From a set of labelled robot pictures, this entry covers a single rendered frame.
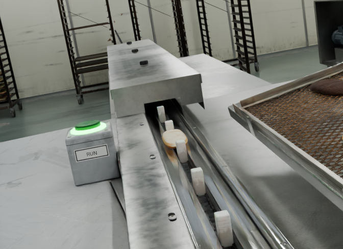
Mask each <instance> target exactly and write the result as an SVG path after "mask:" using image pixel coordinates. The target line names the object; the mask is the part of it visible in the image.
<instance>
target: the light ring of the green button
mask: <svg viewBox="0 0 343 249"><path fill-rule="evenodd" d="M105 127H106V124H105V123H102V122H101V125H100V126H99V127H97V128H94V129H90V130H84V131H75V128H73V129H72V130H71V131H70V132H71V134H73V135H81V134H88V133H93V132H96V131H99V130H102V129H104V128H105Z"/></svg>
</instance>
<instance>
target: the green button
mask: <svg viewBox="0 0 343 249"><path fill-rule="evenodd" d="M100 125H101V122H100V121H99V120H89V121H84V122H81V123H78V124H76V126H75V131H84V130H90V129H94V128H97V127H99V126H100Z"/></svg>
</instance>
